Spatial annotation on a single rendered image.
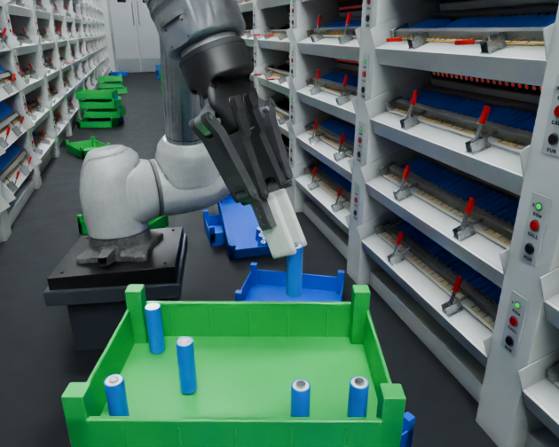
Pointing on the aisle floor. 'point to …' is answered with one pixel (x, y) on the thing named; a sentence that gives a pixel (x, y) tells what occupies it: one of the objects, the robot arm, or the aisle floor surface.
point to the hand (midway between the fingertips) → (279, 223)
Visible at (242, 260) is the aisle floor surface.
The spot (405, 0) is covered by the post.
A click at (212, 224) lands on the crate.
